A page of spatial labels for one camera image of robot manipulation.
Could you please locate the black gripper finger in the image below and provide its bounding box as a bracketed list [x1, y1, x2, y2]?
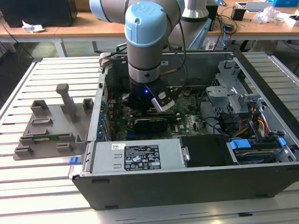
[121, 92, 135, 109]

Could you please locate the black graphics card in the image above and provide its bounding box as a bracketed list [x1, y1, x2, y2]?
[133, 117, 168, 134]

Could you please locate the black RAM stick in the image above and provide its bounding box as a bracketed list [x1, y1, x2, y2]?
[130, 111, 180, 120]

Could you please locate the green motherboard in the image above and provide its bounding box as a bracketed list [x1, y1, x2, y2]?
[106, 87, 211, 142]

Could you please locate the grey power supply unit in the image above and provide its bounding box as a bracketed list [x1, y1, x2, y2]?
[80, 139, 185, 175]

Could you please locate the grey parts rack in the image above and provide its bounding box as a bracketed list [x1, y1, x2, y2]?
[14, 83, 94, 161]

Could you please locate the silver metal latch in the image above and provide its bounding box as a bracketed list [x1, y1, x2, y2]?
[182, 146, 191, 162]

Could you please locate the green RAM stick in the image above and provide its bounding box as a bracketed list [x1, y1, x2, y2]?
[32, 134, 59, 141]

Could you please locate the silver metal drive cage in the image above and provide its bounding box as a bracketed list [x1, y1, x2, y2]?
[205, 59, 267, 117]

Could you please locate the black plastic shroud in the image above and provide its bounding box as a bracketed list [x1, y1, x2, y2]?
[179, 134, 231, 168]

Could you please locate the wooden desk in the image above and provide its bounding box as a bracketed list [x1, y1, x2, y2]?
[0, 4, 299, 58]

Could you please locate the black open PC case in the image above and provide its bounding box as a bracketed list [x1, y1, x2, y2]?
[67, 50, 299, 210]

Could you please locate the hard disk in blue carrier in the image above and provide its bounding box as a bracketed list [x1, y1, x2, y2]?
[228, 137, 287, 164]

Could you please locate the crumpled white paper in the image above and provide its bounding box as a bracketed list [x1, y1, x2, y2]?
[22, 20, 45, 33]

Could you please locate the small black open box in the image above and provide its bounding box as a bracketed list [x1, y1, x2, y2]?
[230, 6, 246, 21]

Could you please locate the large black box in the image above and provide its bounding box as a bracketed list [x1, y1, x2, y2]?
[0, 0, 78, 28]

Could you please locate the grey flat device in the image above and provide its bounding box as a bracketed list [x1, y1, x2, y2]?
[246, 1, 274, 12]

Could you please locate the clear plastic wrap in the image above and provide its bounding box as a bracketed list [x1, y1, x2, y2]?
[253, 6, 292, 24]

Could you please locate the blue box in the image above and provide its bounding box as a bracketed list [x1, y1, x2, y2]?
[273, 0, 299, 7]

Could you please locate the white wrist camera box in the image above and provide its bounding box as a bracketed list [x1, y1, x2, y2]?
[151, 90, 175, 112]

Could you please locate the coloured power wire bundle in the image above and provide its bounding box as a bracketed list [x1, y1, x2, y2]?
[235, 106, 269, 138]

